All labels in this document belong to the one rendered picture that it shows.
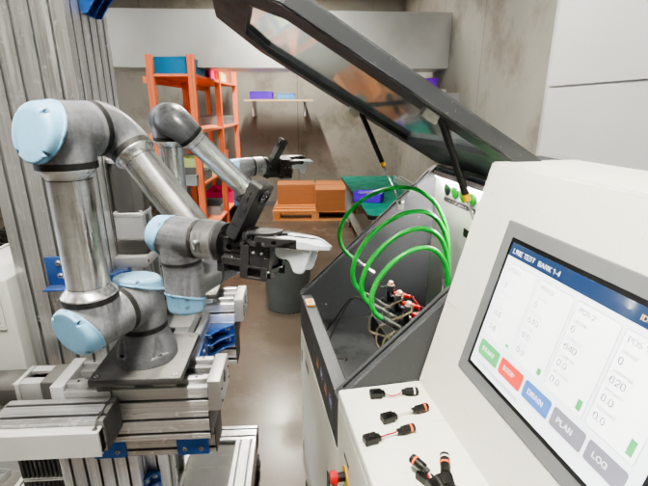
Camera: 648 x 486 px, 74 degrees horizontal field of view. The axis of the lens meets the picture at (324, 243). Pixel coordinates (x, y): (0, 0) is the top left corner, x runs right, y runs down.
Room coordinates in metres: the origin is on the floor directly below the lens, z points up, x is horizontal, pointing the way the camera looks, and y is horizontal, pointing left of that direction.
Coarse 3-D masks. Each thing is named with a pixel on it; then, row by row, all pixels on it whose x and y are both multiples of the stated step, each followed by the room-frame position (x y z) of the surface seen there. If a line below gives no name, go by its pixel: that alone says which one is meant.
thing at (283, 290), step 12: (288, 264) 3.26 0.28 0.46; (276, 276) 3.28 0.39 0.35; (288, 276) 3.26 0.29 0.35; (300, 276) 3.30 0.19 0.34; (276, 288) 3.29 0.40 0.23; (288, 288) 3.27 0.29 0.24; (300, 288) 3.31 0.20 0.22; (276, 300) 3.30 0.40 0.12; (288, 300) 3.28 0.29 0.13; (300, 300) 3.32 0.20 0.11; (288, 312) 3.29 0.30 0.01
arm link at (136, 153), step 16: (112, 112) 0.95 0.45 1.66; (128, 128) 0.96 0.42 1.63; (128, 144) 0.94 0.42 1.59; (144, 144) 0.96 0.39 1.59; (112, 160) 0.97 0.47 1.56; (128, 160) 0.94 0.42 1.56; (144, 160) 0.94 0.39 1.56; (160, 160) 0.97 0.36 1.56; (144, 176) 0.93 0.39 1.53; (160, 176) 0.94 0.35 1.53; (144, 192) 0.94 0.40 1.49; (160, 192) 0.92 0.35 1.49; (176, 192) 0.93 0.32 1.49; (160, 208) 0.92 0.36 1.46; (176, 208) 0.91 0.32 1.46; (192, 208) 0.92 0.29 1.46; (224, 272) 0.85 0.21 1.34
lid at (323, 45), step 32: (224, 0) 1.16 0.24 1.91; (256, 0) 0.97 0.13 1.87; (288, 0) 0.90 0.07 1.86; (256, 32) 1.42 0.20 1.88; (288, 32) 1.17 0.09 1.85; (320, 32) 0.92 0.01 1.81; (352, 32) 0.92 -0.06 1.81; (288, 64) 1.56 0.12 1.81; (320, 64) 1.32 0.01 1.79; (352, 64) 1.01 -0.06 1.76; (384, 64) 0.94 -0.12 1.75; (352, 96) 1.53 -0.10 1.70; (384, 96) 1.24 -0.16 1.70; (416, 96) 0.95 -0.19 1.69; (448, 96) 0.97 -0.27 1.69; (384, 128) 1.68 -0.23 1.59; (416, 128) 1.41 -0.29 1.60; (448, 128) 1.06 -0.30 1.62; (480, 128) 0.98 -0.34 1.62; (448, 160) 1.52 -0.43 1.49; (480, 160) 1.20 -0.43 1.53; (512, 160) 1.00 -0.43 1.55
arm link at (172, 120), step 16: (160, 112) 1.50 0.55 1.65; (176, 112) 1.50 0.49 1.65; (160, 128) 1.50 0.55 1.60; (176, 128) 1.48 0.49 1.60; (192, 128) 1.49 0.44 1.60; (192, 144) 1.50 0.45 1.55; (208, 144) 1.53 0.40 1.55; (208, 160) 1.53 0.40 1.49; (224, 160) 1.55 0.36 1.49; (224, 176) 1.56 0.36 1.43; (240, 176) 1.58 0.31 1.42; (240, 192) 1.59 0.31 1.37
